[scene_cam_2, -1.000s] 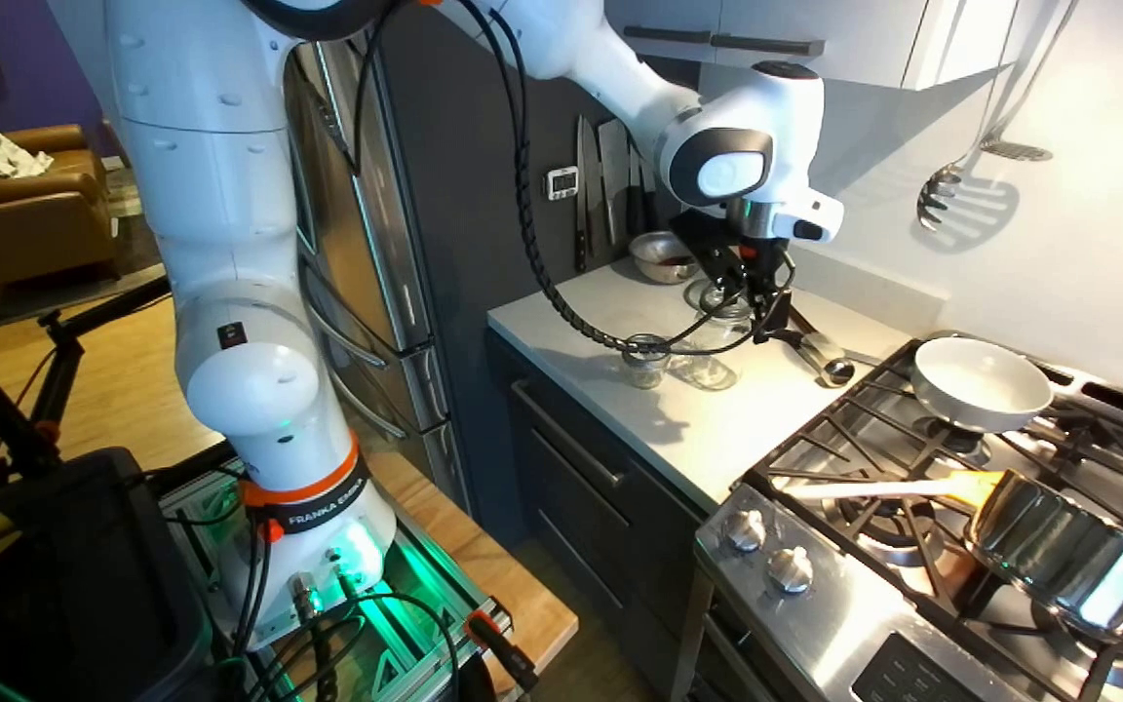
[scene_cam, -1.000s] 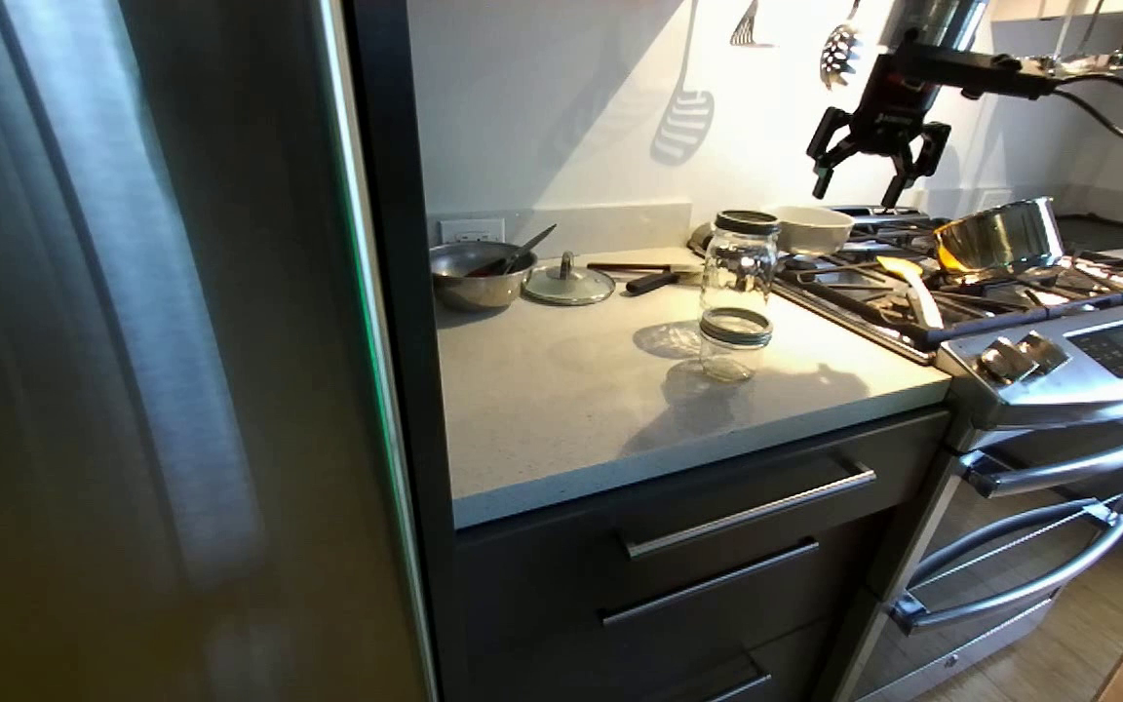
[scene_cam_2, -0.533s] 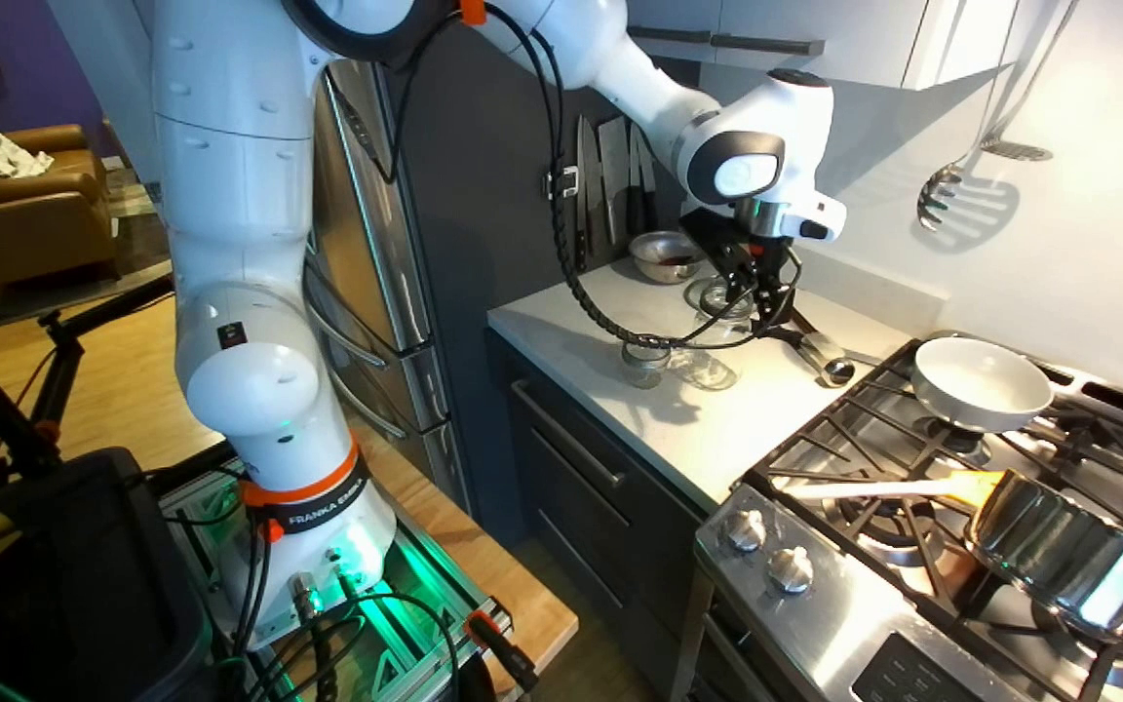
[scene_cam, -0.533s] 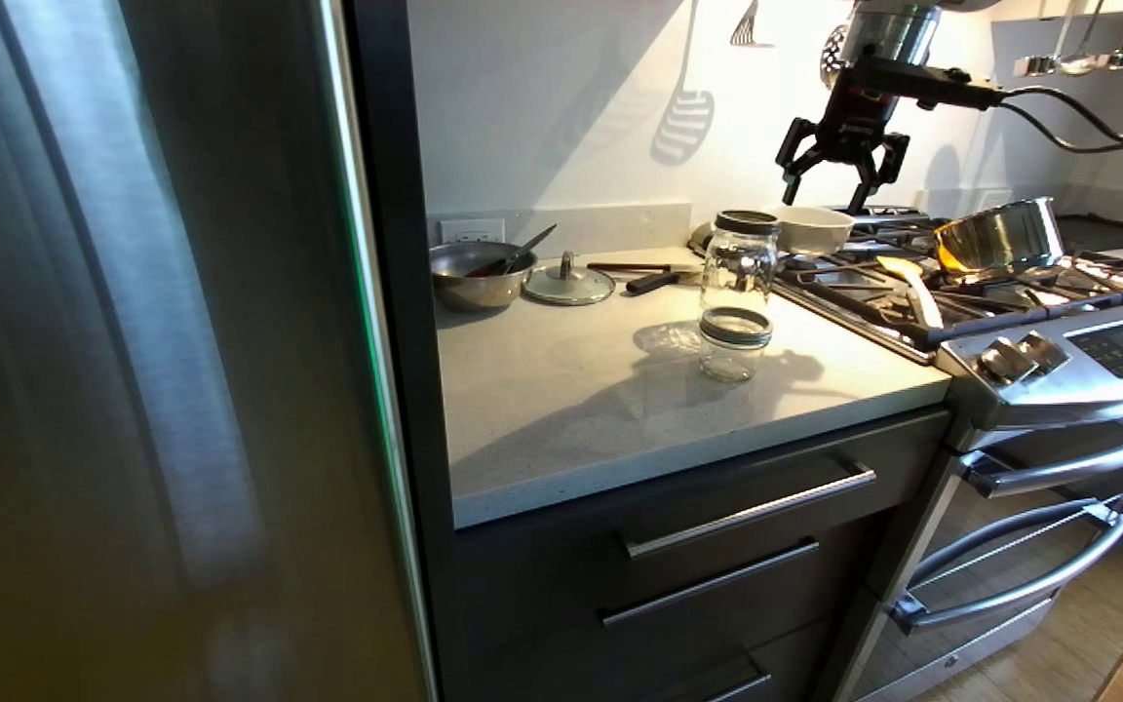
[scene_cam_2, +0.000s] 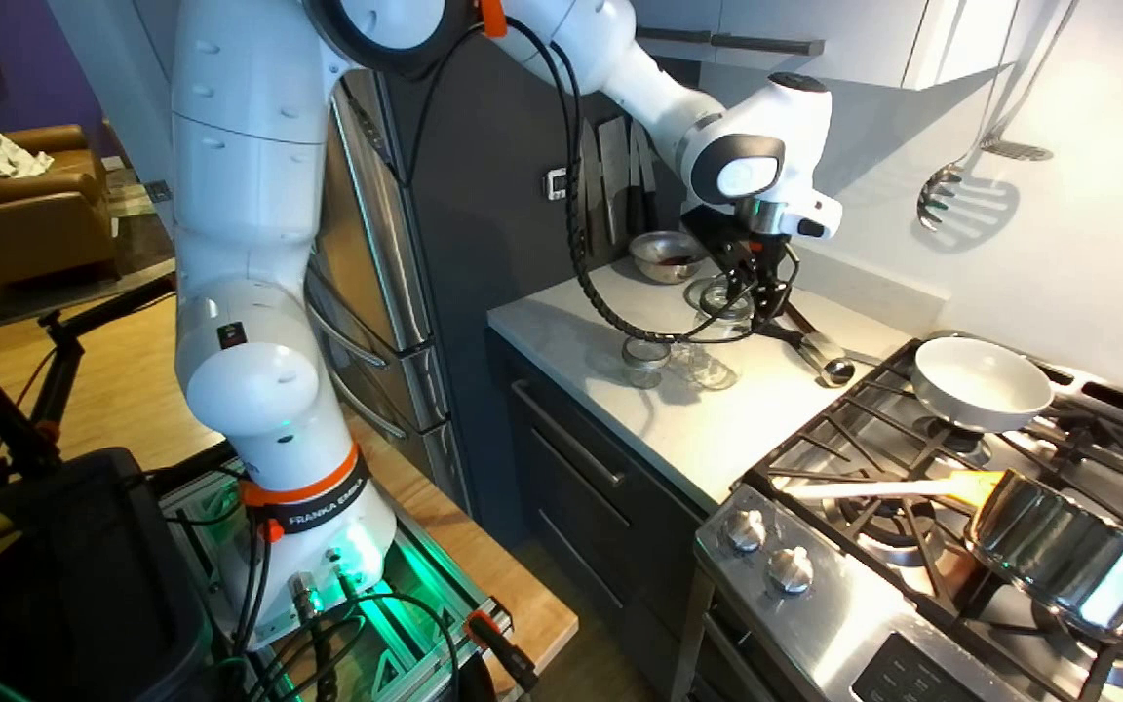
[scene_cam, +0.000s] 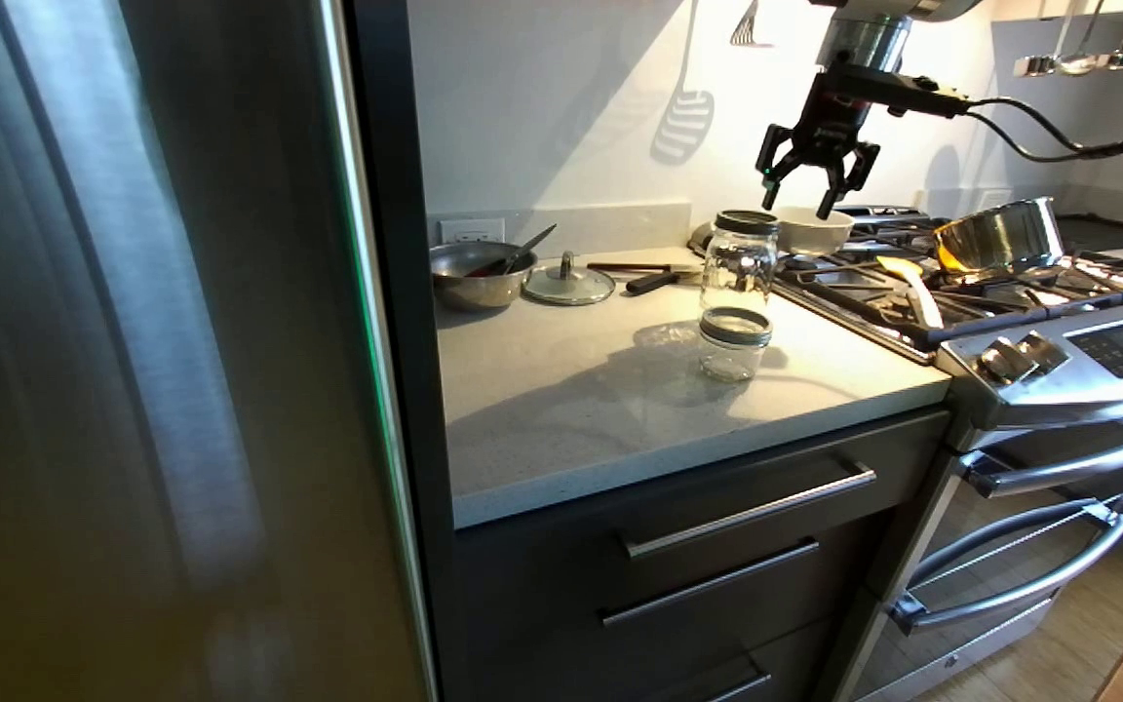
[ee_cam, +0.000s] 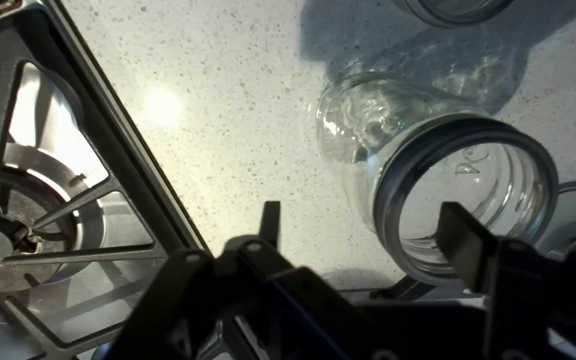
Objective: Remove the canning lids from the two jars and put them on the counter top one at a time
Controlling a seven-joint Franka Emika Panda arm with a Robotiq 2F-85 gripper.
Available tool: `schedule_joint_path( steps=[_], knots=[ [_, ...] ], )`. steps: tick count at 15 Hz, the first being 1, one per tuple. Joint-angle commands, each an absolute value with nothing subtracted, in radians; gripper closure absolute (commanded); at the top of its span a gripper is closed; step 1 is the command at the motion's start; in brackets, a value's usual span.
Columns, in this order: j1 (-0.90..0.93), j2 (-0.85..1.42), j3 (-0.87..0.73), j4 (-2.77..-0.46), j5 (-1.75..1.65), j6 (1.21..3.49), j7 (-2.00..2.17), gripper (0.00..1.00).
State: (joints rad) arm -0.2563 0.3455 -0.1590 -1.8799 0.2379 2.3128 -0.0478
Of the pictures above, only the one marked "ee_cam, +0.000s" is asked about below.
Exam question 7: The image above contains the tall clear glass jar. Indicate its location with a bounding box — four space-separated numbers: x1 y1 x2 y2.
314 68 561 290

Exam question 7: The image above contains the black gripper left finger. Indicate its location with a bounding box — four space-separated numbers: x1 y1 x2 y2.
108 198 395 360

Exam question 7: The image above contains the round gas burner head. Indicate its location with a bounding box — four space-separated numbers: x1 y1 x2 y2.
0 162 105 297

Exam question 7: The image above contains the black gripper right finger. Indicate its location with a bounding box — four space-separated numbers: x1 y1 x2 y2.
436 202 576 360

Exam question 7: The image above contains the stainless steel gas range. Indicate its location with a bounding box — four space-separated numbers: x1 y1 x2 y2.
0 0 211 360

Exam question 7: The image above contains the black cast iron grate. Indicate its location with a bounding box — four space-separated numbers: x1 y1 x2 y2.
0 0 210 360

